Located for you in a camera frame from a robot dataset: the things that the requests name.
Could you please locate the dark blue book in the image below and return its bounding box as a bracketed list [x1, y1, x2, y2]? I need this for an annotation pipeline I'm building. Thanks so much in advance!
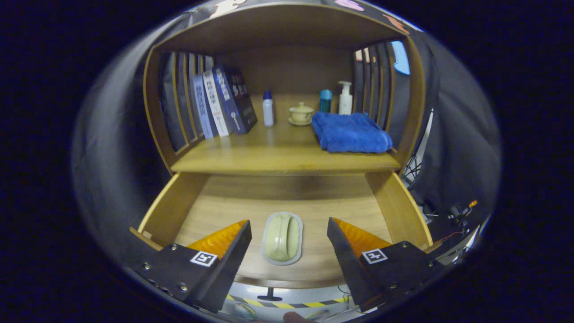
[212, 65, 258, 135]

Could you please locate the black equipment with orange part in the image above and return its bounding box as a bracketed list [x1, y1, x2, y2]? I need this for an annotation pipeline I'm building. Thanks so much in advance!
[422, 200, 489, 265]

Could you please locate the folded blue towel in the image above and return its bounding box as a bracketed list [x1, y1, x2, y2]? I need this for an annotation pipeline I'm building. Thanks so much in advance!
[311, 111, 393, 154]

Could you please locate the wooden bamboo cabinet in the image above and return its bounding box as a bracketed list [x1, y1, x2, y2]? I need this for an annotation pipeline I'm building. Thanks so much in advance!
[143, 2, 426, 176]

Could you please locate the black tripod stand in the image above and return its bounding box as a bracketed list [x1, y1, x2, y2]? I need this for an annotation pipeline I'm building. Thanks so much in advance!
[401, 153, 426, 184]

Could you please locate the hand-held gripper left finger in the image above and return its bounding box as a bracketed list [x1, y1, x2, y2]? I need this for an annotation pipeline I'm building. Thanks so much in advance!
[130, 219, 252, 314]

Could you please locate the pale green soap dish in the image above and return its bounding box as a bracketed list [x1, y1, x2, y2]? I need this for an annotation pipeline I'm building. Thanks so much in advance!
[261, 212, 304, 266]

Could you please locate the light blue book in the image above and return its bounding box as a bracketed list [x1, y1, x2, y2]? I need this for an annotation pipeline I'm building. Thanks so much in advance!
[193, 74, 219, 140]

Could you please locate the white pump bottle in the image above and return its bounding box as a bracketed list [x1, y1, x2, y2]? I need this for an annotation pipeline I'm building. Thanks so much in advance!
[338, 81, 353, 115]

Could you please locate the white bottle blue cap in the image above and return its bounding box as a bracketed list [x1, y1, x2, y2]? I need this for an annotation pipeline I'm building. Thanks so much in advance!
[262, 90, 275, 127]

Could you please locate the wooden drawer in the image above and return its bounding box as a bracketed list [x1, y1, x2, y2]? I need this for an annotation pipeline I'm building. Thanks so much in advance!
[129, 172, 442, 290]

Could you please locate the beige lidded tea cup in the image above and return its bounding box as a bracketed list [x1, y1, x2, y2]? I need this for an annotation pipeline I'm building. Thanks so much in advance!
[288, 102, 314, 127]

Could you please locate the white book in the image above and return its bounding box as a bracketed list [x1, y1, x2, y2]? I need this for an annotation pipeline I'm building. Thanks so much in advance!
[202, 68, 234, 137]

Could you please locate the black round drawer knob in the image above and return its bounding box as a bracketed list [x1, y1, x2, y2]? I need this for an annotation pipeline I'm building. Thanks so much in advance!
[257, 287, 283, 302]

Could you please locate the yellow black floor tape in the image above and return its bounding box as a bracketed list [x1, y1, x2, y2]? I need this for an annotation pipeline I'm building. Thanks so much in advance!
[226, 294, 350, 310]

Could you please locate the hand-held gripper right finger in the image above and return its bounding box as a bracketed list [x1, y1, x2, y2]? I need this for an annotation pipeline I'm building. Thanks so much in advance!
[326, 217, 444, 312]

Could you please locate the wooden countertop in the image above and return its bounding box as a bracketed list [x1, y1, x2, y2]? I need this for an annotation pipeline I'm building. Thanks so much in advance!
[171, 93, 402, 175]

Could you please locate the black backdrop cloth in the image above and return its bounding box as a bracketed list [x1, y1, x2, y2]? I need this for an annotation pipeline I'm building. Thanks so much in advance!
[72, 0, 502, 270]

